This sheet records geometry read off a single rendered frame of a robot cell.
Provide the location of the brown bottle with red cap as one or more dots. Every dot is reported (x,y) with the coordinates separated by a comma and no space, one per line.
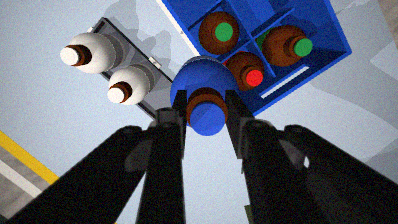
(247,68)

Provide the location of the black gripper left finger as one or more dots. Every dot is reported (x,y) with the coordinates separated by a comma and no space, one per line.
(98,187)

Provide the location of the brown bottle with green cap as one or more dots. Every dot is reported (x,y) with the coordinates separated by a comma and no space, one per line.
(218,33)
(284,45)

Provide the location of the white bottle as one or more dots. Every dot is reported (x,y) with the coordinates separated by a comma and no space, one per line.
(94,52)
(131,84)

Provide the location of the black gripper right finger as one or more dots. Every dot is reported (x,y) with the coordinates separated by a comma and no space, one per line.
(282,190)

